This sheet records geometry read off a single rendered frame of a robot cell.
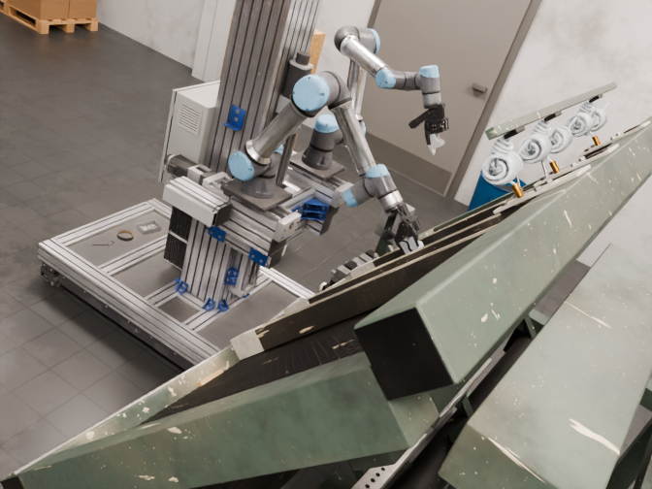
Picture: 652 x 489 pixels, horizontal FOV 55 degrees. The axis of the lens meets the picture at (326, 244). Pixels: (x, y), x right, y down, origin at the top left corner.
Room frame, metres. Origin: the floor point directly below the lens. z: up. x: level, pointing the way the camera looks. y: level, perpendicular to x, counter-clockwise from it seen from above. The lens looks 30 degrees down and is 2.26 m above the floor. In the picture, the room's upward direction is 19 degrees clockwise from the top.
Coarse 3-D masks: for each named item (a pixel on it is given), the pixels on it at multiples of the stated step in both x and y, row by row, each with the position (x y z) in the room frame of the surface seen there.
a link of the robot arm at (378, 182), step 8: (376, 168) 2.04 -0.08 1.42; (384, 168) 2.05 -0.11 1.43; (368, 176) 2.04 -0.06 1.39; (376, 176) 2.02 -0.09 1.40; (384, 176) 2.03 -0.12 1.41; (368, 184) 2.03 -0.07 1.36; (376, 184) 2.01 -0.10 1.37; (384, 184) 2.01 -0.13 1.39; (392, 184) 2.03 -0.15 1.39; (376, 192) 2.01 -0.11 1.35; (384, 192) 2.00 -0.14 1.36; (392, 192) 2.06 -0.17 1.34
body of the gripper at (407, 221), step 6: (402, 204) 2.00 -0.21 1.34; (390, 210) 1.98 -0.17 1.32; (396, 210) 1.99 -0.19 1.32; (402, 210) 2.02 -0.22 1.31; (402, 216) 1.99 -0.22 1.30; (408, 216) 2.02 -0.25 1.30; (414, 216) 2.01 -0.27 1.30; (402, 222) 1.96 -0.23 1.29; (408, 222) 1.96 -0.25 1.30; (402, 228) 1.95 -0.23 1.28; (408, 228) 1.94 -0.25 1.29; (414, 228) 1.99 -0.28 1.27; (420, 228) 2.00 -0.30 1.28; (396, 234) 1.96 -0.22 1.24; (402, 234) 1.95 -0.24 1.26; (408, 234) 1.94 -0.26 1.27; (402, 240) 1.95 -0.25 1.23
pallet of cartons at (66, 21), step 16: (0, 0) 6.29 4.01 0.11; (16, 0) 6.19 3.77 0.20; (32, 0) 6.11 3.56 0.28; (48, 0) 6.14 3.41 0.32; (64, 0) 6.33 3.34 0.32; (80, 0) 6.50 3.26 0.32; (96, 0) 6.68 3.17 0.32; (16, 16) 6.25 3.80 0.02; (32, 16) 6.10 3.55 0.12; (48, 16) 6.15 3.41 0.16; (64, 16) 6.34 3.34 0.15; (80, 16) 6.51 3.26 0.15; (48, 32) 6.12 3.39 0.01
